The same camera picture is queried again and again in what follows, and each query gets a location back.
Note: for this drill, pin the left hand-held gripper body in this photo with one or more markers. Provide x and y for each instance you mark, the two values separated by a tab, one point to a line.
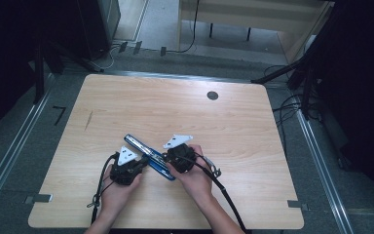
125	169

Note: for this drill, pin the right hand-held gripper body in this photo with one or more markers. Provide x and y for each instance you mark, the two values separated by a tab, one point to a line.
181	156

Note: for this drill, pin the blue stapler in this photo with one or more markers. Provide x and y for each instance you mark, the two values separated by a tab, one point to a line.
149	156

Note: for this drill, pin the person's left hand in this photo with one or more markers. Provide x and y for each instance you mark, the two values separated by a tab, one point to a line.
118	196

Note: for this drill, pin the person's right hand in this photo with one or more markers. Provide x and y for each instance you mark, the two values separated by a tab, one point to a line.
194	182

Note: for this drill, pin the dark round table grommet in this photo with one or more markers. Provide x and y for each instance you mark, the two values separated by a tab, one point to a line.
212	95

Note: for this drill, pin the black metal stand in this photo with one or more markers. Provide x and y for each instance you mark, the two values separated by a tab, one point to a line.
306	84
39	74

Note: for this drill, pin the dark cabinet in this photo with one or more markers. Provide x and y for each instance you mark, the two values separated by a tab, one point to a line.
97	26

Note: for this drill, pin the dark curtain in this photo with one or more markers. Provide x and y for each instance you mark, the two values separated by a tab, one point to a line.
3	48
363	81

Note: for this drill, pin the grey table bracket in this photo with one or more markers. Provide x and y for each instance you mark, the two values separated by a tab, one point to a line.
296	204
40	198

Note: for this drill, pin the small grey floor bracket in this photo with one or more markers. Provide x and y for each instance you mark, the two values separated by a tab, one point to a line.
122	46
163	51

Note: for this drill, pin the metal floor rail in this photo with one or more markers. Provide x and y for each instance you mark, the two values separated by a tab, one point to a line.
321	169
13	152

